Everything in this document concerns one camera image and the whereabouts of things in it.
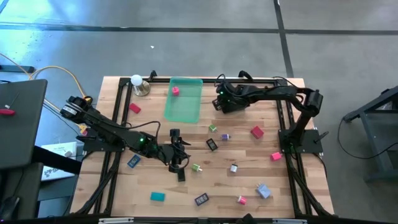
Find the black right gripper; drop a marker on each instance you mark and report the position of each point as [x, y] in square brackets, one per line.
[231, 98]

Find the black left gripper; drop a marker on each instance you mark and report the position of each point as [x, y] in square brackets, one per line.
[174, 155]

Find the red USB charger cube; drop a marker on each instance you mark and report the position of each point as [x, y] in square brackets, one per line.
[257, 132]

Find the teal rectangular box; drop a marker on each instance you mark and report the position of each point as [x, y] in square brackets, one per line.
[157, 196]

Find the red rectangular box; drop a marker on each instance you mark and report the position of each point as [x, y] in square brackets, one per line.
[135, 108]

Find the lavender USB wall charger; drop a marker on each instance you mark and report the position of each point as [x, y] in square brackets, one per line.
[263, 190]

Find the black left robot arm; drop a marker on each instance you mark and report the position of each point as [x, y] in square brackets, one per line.
[105, 127]

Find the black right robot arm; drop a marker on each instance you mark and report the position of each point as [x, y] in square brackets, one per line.
[280, 91]

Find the green white USB charger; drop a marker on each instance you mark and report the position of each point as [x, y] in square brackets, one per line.
[212, 127]
[196, 168]

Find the black flat rectangular box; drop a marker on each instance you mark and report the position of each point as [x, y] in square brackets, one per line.
[181, 178]

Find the black digital clock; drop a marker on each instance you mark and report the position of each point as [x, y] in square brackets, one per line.
[211, 144]

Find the purple white USB charger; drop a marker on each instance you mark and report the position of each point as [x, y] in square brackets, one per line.
[225, 137]

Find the translucent green plastic tray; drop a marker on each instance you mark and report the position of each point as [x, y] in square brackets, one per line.
[186, 109]

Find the dark blue digital display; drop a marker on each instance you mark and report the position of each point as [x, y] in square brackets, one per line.
[201, 199]

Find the white black USB charger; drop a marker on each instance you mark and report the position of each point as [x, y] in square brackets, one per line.
[234, 168]

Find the white pink USB charger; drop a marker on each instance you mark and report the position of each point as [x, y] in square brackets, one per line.
[242, 200]

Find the white bulb brass base lamp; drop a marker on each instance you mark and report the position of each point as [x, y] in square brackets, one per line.
[141, 88]

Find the white printed box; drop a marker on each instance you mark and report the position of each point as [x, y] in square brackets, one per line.
[56, 147]

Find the black metal cart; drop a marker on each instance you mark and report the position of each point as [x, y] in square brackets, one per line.
[376, 149]

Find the dark grey desk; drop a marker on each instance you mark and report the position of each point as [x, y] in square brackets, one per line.
[21, 133]

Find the black floor bar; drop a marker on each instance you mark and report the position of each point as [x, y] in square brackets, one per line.
[15, 68]

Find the black arched bracket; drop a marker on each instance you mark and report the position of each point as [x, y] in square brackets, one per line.
[152, 75]
[244, 74]

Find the black aluminium rig frame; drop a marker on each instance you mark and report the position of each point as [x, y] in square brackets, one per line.
[160, 80]

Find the silver aluminium bracket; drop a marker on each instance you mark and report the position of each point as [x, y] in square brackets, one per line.
[115, 220]
[289, 221]

